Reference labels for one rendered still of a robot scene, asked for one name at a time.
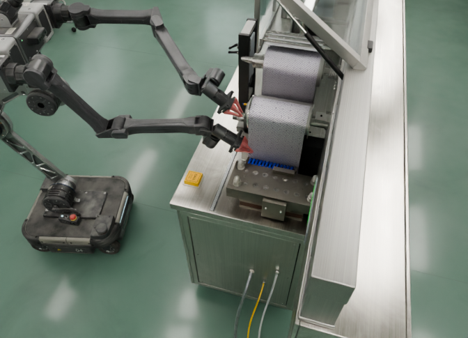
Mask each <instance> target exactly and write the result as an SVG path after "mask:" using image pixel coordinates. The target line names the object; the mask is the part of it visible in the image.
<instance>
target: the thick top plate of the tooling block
mask: <svg viewBox="0 0 468 338"><path fill-rule="evenodd" d="M237 163H238V161H236V163H235V166H234V168H233V171H232V173H231V177H230V178H229V181H228V184H227V186H226V196H227V197H233V198H237V199H242V200H246V201H252V202H255V203H261V204H263V197H264V198H268V199H273V200H277V201H282V202H286V203H287V205H286V210H291V211H295V212H298V213H303V214H307V215H309V211H310V207H311V203H309V202H308V201H307V197H308V195H309V194H310V193H311V192H313V189H314V185H312V184H311V179H312V177H311V176H305V175H301V174H295V175H294V177H292V176H286V175H282V174H276V173H272V170H273V169H271V168H268V167H262V166H258V165H254V164H248V163H246V164H245V168H244V169H243V170H239V169H237ZM235 176H239V177H240V180H241V183H242V184H241V186H239V187H236V186H234V185H233V179H234V177H235Z"/></svg>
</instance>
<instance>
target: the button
mask: <svg viewBox="0 0 468 338"><path fill-rule="evenodd" d="M202 177H203V174H202V173H199V172H196V171H190V170H189V171H188V173H187V175H186V178H185V180H184V183H185V184H188V185H193V186H197V187H198V186H199V183H200V182H201V179H202Z"/></svg>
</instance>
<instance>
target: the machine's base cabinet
mask: <svg viewBox="0 0 468 338"><path fill-rule="evenodd" d="M177 213H178V219H179V223H180V230H181V233H182V239H183V243H184V247H185V254H186V257H187V264H188V268H189V274H190V278H191V281H192V283H195V284H198V285H201V286H206V287H208V288H211V289H216V290H219V291H223V292H226V293H231V294H233V295H238V296H241V297H242V295H243V293H244V289H245V286H246V284H247V280H248V277H249V270H254V274H253V275H252V278H251V282H250V285H249V288H248V291H247V294H246V297H245V298H248V299H251V300H255V301H257V300H258V297H259V295H260V291H261V288H262V285H263V284H262V281H263V280H265V281H266V284H264V287H263V291H262V294H261V297H260V300H259V302H263V303H267V299H268V298H269V295H270V291H271V289H272V285H273V282H274V278H275V274H274V273H275V271H279V275H278V276H277V279H276V283H275V286H274V290H273V292H272V296H271V298H270V301H269V305H274V306H276V307H280V308H284V309H288V310H291V311H292V310H293V307H294V302H295V296H296V291H297V285H298V280H299V274H300V269H301V265H302V258H303V254H304V247H305V244H304V241H303V240H300V239H296V238H291V237H288V236H282V235H279V234H276V233H271V232H268V231H262V230H259V229H254V228H251V227H247V226H242V225H239V224H234V223H230V222H225V221H221V220H216V219H213V218H210V217H204V216H201V215H196V214H193V213H188V212H184V211H181V210H177Z"/></svg>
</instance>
